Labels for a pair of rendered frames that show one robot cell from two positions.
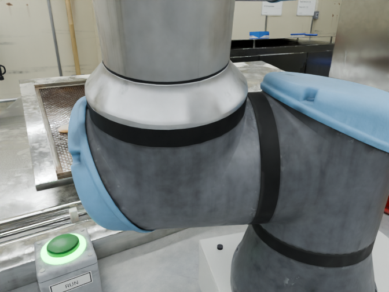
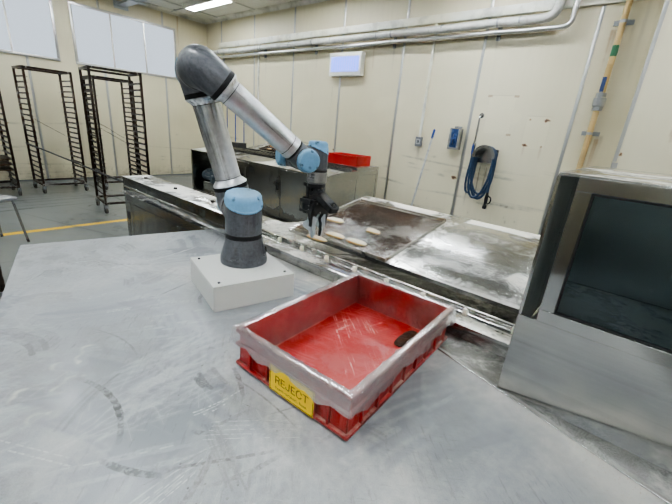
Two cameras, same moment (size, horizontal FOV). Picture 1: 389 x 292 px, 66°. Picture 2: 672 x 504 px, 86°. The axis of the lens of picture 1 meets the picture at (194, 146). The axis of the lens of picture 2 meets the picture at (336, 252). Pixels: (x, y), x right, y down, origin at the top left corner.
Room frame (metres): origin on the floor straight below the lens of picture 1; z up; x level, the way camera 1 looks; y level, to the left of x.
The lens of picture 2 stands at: (0.12, -1.27, 1.35)
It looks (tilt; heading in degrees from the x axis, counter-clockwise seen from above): 19 degrees down; 68
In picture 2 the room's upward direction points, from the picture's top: 5 degrees clockwise
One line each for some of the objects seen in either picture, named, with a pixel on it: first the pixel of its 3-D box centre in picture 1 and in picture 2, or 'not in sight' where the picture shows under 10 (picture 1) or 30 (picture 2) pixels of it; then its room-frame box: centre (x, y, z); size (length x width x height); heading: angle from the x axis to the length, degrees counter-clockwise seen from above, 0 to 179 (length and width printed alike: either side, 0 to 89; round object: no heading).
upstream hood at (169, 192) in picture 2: not in sight; (182, 196); (0.02, 0.97, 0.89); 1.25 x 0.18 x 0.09; 119
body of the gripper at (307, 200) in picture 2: not in sight; (314, 198); (0.54, 0.05, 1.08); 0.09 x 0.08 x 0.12; 119
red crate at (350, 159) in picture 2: not in sight; (349, 159); (2.10, 3.51, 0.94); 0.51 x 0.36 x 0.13; 123
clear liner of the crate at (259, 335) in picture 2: not in sight; (353, 332); (0.46, -0.58, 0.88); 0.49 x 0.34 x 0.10; 32
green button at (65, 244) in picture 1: (63, 247); not in sight; (0.31, 0.17, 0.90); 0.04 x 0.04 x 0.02
